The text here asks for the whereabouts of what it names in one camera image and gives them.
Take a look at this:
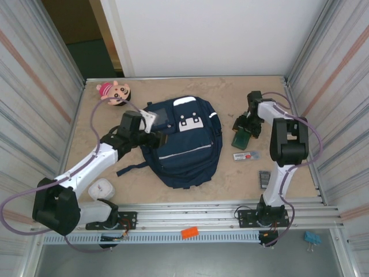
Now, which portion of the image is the grey slotted cable tray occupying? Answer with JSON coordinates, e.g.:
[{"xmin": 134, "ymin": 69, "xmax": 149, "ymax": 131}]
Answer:
[{"xmin": 42, "ymin": 232, "xmax": 262, "ymax": 245}]

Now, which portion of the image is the aluminium rail frame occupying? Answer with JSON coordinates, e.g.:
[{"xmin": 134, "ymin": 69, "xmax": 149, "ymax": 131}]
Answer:
[{"xmin": 30, "ymin": 201, "xmax": 346, "ymax": 234}]

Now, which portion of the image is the blue binder clip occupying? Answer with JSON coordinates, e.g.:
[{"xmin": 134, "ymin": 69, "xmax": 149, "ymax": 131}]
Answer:
[{"xmin": 304, "ymin": 230, "xmax": 322, "ymax": 252}]

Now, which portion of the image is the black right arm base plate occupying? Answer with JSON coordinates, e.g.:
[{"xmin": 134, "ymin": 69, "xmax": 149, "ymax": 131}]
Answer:
[{"xmin": 236, "ymin": 208, "xmax": 290, "ymax": 229}]

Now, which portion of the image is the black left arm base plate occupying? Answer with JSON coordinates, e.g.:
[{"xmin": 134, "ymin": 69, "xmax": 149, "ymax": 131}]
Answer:
[{"xmin": 85, "ymin": 211, "xmax": 138, "ymax": 231}]

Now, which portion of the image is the white door frame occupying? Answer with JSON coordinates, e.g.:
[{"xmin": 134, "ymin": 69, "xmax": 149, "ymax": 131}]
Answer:
[{"xmin": 88, "ymin": 0, "xmax": 136, "ymax": 78}]

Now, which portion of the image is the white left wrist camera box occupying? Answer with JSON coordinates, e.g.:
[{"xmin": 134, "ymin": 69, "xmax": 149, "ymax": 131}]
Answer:
[{"xmin": 139, "ymin": 110, "xmax": 159, "ymax": 134}]

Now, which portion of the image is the navy blue backpack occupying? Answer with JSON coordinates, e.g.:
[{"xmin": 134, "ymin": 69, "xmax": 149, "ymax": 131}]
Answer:
[{"xmin": 116, "ymin": 96, "xmax": 224, "ymax": 190}]

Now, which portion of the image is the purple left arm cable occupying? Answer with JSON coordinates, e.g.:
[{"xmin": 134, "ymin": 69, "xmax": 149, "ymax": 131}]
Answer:
[{"xmin": 0, "ymin": 97, "xmax": 145, "ymax": 253}]

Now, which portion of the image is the plush doll pink striped shirt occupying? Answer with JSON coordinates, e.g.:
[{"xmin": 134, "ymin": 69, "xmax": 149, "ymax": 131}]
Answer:
[{"xmin": 96, "ymin": 80, "xmax": 133, "ymax": 107}]

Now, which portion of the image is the orange block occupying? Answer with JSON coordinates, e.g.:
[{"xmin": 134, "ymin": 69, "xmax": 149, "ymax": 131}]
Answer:
[{"xmin": 180, "ymin": 227, "xmax": 200, "ymax": 239}]

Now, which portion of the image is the clear eraser pack red label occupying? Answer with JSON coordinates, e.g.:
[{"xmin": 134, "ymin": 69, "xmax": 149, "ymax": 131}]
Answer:
[{"xmin": 232, "ymin": 151, "xmax": 262, "ymax": 162}]

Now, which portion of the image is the small black calculator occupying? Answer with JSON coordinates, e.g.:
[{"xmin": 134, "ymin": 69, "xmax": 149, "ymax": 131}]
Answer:
[{"xmin": 258, "ymin": 170, "xmax": 273, "ymax": 190}]

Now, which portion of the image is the green pencil case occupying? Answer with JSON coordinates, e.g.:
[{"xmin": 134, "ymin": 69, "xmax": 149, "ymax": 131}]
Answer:
[{"xmin": 231, "ymin": 126, "xmax": 252, "ymax": 150}]

